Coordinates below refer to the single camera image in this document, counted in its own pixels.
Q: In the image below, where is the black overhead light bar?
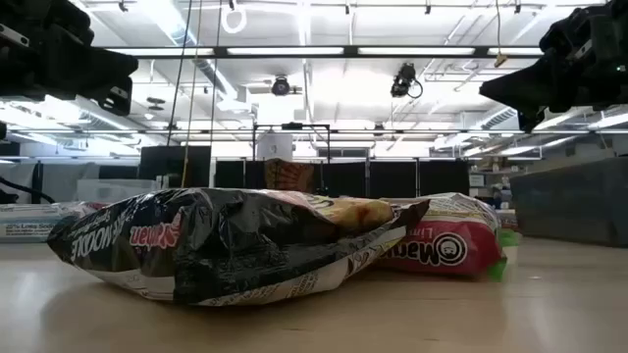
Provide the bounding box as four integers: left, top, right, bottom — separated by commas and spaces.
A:
97, 45, 546, 61

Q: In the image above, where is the green red Maruchan noodle packet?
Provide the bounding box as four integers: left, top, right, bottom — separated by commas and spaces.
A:
375, 191, 522, 284

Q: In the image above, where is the black partition screen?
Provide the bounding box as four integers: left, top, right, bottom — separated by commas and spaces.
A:
214, 157, 471, 199

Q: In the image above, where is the black ceiling spotlight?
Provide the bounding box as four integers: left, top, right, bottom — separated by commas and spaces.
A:
270, 76, 292, 98

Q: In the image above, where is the white hanging ring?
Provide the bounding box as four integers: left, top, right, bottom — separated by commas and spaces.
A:
220, 1, 248, 35

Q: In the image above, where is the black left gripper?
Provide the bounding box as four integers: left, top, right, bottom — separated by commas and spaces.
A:
0, 0, 140, 117

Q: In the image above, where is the black overhead camera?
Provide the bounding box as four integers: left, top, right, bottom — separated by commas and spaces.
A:
390, 62, 425, 100

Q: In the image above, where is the black metal stand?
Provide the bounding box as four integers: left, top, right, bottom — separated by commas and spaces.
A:
251, 122, 332, 197

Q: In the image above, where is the hanging cord with yellow tag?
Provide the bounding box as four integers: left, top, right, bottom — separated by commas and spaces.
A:
493, 0, 509, 70

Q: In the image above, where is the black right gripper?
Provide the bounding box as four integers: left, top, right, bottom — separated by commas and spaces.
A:
479, 0, 628, 133

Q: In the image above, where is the dark grey plastic container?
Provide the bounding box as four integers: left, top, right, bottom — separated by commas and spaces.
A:
508, 156, 628, 249

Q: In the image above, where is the silver ventilation duct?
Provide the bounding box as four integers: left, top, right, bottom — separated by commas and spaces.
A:
154, 0, 239, 102

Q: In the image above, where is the yellow hanging rope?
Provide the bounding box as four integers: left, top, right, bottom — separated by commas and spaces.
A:
181, 0, 204, 189

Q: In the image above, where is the white box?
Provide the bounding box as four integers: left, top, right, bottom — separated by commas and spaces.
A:
255, 132, 294, 161

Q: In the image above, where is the blue Maruchan noodle packet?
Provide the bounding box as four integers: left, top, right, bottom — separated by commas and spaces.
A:
0, 200, 107, 245

